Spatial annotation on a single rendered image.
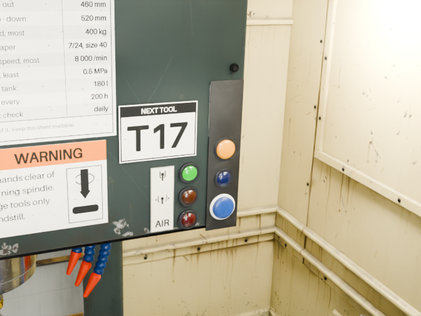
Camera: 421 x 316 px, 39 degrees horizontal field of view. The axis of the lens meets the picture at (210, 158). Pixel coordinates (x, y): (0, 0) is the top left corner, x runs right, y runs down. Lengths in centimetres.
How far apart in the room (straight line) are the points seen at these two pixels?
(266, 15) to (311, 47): 18
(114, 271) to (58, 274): 16
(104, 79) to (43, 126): 9
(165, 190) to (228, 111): 13
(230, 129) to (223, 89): 5
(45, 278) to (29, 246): 76
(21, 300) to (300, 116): 101
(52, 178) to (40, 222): 5
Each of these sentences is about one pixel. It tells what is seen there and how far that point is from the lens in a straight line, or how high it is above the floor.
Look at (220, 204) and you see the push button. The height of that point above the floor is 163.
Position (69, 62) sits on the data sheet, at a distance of 67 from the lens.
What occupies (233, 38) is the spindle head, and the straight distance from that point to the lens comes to 73.
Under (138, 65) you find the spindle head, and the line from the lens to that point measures 69.
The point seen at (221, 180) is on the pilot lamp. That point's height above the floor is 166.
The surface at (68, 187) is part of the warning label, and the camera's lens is 71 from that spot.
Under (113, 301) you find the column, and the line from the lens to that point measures 162.
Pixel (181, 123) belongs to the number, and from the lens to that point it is 72.
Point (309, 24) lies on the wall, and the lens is 189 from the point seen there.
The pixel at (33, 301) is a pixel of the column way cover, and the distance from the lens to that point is 152.
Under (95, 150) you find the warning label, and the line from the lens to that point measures 70.
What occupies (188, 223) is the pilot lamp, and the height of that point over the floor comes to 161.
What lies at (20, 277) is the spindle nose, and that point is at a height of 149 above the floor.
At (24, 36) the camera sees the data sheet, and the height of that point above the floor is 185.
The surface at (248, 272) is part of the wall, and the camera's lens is 221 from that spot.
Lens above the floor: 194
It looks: 19 degrees down
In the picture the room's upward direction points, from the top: 2 degrees clockwise
